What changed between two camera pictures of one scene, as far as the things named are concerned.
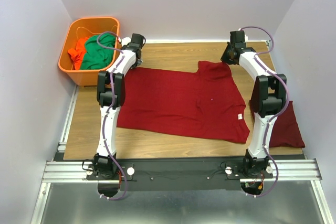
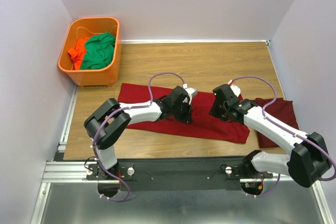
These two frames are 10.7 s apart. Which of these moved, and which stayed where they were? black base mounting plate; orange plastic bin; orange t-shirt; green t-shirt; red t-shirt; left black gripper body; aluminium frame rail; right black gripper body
Moved: red t-shirt; left black gripper body; right black gripper body
Stayed: orange t-shirt; black base mounting plate; orange plastic bin; aluminium frame rail; green t-shirt
